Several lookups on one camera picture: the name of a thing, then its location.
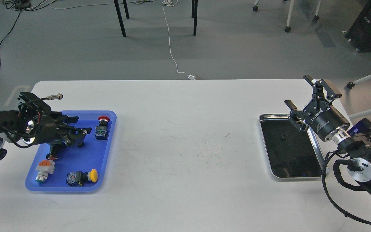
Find yellow push button switch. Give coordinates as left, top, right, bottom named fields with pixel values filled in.
left=66, top=169, right=98, bottom=186

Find green push button switch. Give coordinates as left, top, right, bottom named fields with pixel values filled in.
left=35, top=159, right=55, bottom=183

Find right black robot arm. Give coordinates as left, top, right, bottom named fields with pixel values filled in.
left=284, top=75, right=371, bottom=225

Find red terminal small switch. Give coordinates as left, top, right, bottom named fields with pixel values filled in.
left=45, top=144, right=64, bottom=161

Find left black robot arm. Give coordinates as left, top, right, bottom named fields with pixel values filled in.
left=0, top=92, right=92, bottom=164

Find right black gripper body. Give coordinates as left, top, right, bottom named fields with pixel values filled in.
left=305, top=104, right=350, bottom=141

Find silver metal tray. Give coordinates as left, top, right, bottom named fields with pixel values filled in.
left=259, top=114, right=324, bottom=181

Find blue plastic tray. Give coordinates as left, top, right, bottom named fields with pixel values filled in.
left=25, top=110, right=117, bottom=192

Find red emergency push button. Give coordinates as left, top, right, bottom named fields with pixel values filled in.
left=95, top=115, right=110, bottom=140

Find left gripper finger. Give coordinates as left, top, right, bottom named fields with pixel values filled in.
left=64, top=126, right=92, bottom=147
left=56, top=115, right=79, bottom=127

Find black table legs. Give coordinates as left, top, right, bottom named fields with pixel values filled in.
left=114, top=0, right=198, bottom=37

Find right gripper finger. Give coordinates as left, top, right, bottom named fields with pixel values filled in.
left=284, top=100, right=315, bottom=131
left=303, top=75, right=342, bottom=111

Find white rolling chair base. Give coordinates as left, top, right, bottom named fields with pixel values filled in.
left=252, top=0, right=322, bottom=33

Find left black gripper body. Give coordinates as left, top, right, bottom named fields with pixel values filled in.
left=31, top=113, right=68, bottom=145

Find white power cable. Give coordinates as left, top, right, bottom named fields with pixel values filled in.
left=162, top=0, right=195, bottom=80

